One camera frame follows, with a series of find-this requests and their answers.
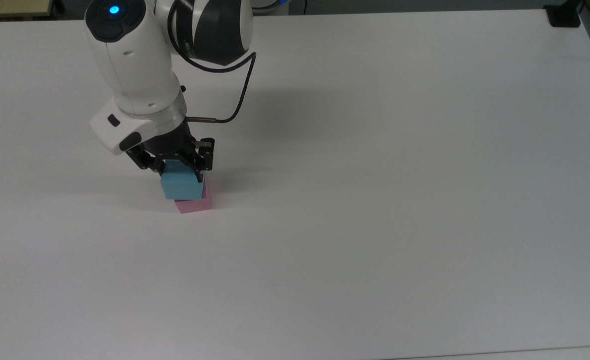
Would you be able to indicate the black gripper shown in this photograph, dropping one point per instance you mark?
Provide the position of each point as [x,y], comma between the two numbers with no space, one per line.
[170,145]

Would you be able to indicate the blue cube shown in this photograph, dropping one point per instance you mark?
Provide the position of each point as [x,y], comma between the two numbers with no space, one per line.
[180,185]

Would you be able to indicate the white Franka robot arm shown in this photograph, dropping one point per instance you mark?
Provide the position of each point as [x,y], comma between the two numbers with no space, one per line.
[135,60]

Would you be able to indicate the pink cube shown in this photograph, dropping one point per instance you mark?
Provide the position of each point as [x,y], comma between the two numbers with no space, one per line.
[195,206]

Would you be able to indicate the light wooden board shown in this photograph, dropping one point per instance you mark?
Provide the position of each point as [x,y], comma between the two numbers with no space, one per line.
[10,6]

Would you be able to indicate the black table clamp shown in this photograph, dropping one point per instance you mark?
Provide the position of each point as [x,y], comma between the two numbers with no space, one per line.
[564,19]

